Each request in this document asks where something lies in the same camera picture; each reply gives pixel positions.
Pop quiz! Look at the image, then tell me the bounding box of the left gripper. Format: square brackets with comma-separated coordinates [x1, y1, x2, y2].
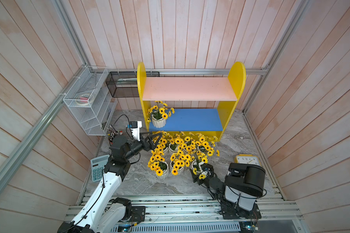
[124, 130, 162, 160]

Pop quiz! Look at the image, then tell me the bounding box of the sunflower pot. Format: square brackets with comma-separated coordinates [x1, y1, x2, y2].
[180, 132, 196, 155]
[170, 151, 191, 176]
[190, 154, 208, 182]
[146, 101, 175, 128]
[148, 154, 170, 180]
[195, 133, 220, 157]
[168, 133, 183, 153]
[151, 131, 169, 156]

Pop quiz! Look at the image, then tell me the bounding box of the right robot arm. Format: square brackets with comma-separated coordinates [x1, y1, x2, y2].
[190, 162, 266, 216]

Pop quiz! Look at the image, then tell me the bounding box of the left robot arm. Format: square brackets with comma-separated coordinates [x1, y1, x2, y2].
[58, 132, 162, 233]

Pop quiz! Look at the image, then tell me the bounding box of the red pen holder cup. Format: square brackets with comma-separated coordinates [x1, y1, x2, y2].
[107, 125, 122, 144]

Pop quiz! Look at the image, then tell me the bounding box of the yellow alarm clock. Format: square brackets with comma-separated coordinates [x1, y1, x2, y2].
[234, 154, 262, 166]

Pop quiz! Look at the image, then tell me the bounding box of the yellow two-tier shelf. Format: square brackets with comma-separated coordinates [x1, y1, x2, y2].
[137, 62, 247, 141]

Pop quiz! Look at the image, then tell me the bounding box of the black mesh basket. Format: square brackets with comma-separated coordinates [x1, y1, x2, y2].
[105, 71, 160, 98]

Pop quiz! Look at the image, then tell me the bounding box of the light blue calculator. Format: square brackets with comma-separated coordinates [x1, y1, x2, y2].
[90, 154, 109, 183]

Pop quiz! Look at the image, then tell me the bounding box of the tape roll in rack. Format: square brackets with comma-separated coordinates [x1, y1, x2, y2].
[75, 93, 94, 106]

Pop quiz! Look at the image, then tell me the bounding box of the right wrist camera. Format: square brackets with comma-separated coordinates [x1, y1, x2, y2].
[202, 167, 212, 178]

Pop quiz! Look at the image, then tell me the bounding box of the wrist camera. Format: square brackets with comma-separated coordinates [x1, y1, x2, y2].
[202, 167, 212, 178]
[127, 121, 142, 141]

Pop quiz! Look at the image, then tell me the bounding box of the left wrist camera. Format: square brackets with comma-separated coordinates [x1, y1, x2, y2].
[127, 121, 142, 141]

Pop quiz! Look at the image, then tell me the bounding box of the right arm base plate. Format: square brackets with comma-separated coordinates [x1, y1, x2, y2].
[219, 203, 262, 219]

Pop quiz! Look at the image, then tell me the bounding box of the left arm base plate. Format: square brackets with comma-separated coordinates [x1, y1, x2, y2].
[119, 206, 146, 223]

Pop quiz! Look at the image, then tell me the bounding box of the white wire mesh rack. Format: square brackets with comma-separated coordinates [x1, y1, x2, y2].
[63, 66, 117, 136]

